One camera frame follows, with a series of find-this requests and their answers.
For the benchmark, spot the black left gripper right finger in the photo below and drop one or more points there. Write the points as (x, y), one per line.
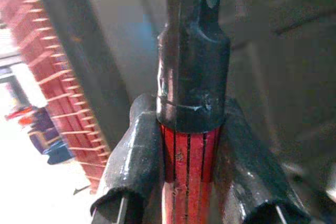
(249, 171)

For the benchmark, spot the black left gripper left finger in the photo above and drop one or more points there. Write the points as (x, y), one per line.
(131, 161)

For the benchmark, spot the grey metal shelf rack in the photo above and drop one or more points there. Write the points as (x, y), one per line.
(86, 51)

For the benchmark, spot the pink plastic basket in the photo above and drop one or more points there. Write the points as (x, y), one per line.
(52, 72)

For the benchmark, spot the grey steel cabinet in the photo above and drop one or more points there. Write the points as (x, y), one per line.
(288, 51)

